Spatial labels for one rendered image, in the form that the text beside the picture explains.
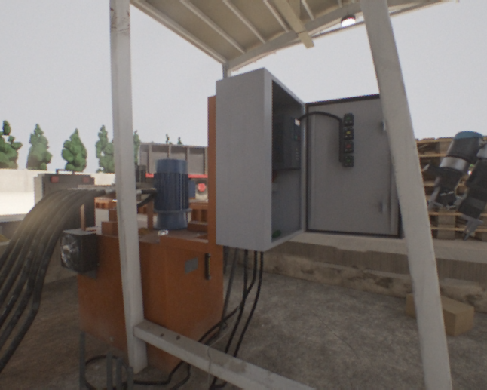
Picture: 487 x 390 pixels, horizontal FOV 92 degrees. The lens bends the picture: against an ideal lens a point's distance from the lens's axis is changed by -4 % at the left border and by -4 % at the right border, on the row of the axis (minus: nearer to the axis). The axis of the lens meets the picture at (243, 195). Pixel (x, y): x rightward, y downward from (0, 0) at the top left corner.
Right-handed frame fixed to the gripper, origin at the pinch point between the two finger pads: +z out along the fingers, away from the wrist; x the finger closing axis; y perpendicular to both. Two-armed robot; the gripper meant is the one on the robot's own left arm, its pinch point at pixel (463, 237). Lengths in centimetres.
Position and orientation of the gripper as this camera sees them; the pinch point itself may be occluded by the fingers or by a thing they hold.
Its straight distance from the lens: 87.7
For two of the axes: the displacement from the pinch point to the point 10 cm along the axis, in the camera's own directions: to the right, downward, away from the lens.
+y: -7.5, -4.2, 5.2
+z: -2.5, 9.0, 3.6
